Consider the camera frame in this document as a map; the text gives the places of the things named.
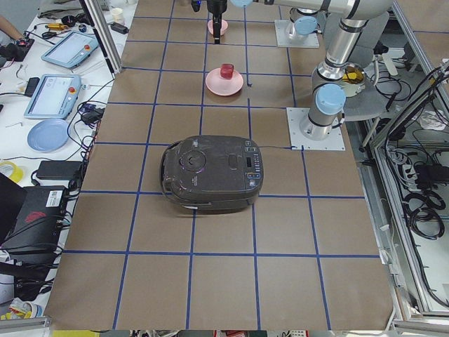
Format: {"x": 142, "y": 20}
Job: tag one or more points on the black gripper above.
{"x": 217, "y": 7}

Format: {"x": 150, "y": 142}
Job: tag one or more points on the red apple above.
{"x": 226, "y": 71}

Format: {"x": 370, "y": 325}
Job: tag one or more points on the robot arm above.
{"x": 328, "y": 96}
{"x": 303, "y": 25}

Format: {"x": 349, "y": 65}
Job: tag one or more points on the pink plate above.
{"x": 223, "y": 87}

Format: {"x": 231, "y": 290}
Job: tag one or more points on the blue plate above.
{"x": 48, "y": 135}

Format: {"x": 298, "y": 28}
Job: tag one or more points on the blue teach pendant far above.
{"x": 72, "y": 50}

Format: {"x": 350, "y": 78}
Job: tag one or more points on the blue teach pendant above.
{"x": 72, "y": 50}
{"x": 54, "y": 96}

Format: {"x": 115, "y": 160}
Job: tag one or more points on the dark rice cooker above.
{"x": 212, "y": 173}

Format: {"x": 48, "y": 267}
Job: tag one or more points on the blue teach pendant near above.
{"x": 54, "y": 96}

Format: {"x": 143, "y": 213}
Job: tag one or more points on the black power adapter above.
{"x": 58, "y": 170}

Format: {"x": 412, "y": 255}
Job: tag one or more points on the yellow tape roll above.
{"x": 11, "y": 171}

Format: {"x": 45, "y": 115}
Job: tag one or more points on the black computer box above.
{"x": 31, "y": 220}

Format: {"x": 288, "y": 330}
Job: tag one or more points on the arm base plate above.
{"x": 287, "y": 37}
{"x": 304, "y": 135}

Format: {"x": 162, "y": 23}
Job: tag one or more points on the aluminium frame post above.
{"x": 96, "y": 18}

